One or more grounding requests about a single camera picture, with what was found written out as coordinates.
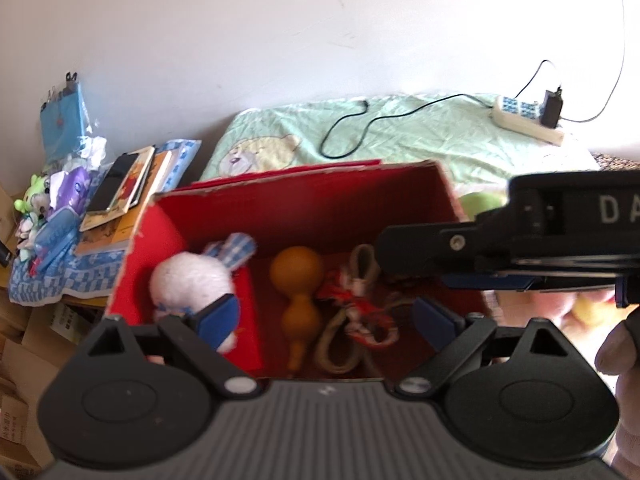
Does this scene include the stack of books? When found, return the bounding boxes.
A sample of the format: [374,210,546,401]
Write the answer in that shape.
[75,148,179,256]

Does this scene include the white bunny plush blue ears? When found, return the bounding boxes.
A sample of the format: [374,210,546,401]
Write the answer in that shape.
[149,233,256,322]

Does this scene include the green cartoon bed sheet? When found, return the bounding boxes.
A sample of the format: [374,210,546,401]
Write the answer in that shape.
[201,96,599,195]

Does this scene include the small green figure toy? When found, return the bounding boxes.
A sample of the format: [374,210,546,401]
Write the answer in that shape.
[14,174,50,216]

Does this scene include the red cardboard box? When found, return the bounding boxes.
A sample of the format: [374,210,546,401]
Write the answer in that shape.
[102,159,497,380]

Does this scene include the yellow bear plush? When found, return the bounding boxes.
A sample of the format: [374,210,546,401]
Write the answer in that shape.
[572,295,617,327]

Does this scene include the cardboard boxes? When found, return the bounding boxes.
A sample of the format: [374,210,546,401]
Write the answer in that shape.
[0,184,109,480]

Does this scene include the blue plastic bag on wall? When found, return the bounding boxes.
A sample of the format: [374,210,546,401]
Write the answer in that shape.
[39,72,92,167]

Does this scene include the blue checkered cloth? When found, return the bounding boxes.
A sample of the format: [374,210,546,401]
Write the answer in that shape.
[8,139,202,307]

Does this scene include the red tassel rope charm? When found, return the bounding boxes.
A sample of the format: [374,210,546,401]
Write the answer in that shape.
[314,244,412,376]

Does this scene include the right hand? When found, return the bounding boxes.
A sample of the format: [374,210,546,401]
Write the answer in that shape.
[596,308,640,479]

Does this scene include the white power strip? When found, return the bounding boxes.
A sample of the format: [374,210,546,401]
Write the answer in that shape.
[490,96,564,146]

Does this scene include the dark patterned pillow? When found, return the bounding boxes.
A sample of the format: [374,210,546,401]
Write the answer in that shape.
[592,153,640,171]

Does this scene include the grey power strip cable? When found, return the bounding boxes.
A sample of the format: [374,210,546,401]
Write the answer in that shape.
[560,0,627,124]

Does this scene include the green plush toy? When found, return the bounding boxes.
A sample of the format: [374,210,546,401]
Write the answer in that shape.
[459,192,506,221]

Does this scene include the purple white package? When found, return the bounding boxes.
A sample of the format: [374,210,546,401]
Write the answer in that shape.
[50,166,91,214]

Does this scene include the orange wooden gourd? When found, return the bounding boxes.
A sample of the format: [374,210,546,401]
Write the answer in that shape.
[270,246,324,375]

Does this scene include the pink teddy bear plush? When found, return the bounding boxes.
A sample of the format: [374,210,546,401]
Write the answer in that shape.
[490,288,614,328]

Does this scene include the black charger adapter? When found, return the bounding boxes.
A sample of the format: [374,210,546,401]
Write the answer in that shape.
[539,86,563,129]

